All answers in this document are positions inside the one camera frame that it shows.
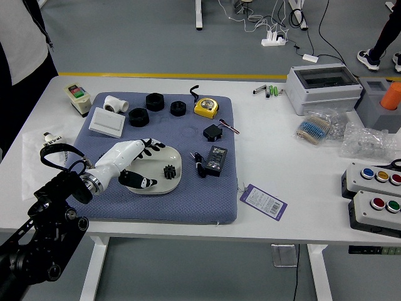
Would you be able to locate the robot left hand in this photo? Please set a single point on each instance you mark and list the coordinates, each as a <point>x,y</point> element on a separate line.
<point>116,160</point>

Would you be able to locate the small black gear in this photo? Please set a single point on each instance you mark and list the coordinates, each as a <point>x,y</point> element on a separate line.
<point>170,172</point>

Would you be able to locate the big black hex nut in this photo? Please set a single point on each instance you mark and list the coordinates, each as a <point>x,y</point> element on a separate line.
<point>138,117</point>
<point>155,103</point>

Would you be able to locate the small black hex nut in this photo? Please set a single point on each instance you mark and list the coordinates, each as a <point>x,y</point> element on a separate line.
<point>178,108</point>

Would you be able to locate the blue-yellow-red button box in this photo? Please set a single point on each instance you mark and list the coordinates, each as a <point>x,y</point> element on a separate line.
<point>354,182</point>

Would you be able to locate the red-green button box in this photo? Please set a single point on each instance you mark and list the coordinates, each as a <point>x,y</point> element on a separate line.
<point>363,213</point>

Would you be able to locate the white square plate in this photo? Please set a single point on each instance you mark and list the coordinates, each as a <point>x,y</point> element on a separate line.
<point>169,156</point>

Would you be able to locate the white tee pipe fitting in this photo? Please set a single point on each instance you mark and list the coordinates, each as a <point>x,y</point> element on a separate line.
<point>113,103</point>

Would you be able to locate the white printed tube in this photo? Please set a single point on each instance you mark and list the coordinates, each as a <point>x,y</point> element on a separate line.
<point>54,140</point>

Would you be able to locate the blue-grey quilted mat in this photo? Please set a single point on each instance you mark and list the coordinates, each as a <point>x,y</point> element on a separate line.
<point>188,200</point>

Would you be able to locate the black digital display meter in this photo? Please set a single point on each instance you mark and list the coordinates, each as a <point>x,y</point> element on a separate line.
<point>216,161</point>

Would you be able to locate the yellow tape measure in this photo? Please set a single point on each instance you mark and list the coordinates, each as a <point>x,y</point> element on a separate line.
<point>206,107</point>

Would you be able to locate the person in dark clothes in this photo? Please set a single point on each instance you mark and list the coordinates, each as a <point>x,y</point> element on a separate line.
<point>22,47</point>

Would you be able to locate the purple product tag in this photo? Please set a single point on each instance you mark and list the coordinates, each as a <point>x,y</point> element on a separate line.
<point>263,202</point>

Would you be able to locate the white background table leg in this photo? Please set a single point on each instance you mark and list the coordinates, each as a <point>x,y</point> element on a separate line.
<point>42,2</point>
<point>199,15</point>
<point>299,14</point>

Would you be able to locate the black white small cylinder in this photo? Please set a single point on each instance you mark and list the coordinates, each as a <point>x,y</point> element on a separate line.
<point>267,91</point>

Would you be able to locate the grey floor plate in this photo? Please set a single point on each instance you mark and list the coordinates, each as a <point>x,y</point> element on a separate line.
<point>283,255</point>

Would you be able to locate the white power strip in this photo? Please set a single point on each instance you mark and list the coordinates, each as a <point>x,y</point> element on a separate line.
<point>272,42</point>

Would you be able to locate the bag of blue resistors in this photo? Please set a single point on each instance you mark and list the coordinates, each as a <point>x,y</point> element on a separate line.
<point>313,128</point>

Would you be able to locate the white power adapter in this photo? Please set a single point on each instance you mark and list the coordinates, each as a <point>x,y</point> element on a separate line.
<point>310,57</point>

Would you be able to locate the bag of metal screws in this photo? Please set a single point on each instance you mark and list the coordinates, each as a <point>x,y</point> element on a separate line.
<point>340,127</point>

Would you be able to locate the bubble wrap bag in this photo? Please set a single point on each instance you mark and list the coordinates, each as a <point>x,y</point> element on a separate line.
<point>366,142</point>

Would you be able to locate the black table control panel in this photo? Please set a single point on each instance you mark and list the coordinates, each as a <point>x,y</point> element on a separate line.
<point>360,250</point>

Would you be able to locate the grey block holder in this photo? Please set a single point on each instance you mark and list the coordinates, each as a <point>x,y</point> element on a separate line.
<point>372,109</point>

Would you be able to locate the black scissors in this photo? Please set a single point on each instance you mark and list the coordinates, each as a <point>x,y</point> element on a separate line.
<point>396,164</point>

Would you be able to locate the orange cylinder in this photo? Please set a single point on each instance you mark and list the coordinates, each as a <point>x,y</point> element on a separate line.
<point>391,97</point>

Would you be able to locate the person in white sneakers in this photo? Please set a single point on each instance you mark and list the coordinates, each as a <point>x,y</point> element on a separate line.
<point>383,34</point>

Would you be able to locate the white wall switch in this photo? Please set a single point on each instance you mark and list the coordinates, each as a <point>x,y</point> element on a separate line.
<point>108,122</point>

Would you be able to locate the beige red-green push-button switch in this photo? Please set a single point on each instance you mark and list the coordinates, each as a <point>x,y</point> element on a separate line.
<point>76,95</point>

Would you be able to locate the grey electrical enclosure box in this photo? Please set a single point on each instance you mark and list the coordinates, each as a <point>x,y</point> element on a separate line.
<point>326,95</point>

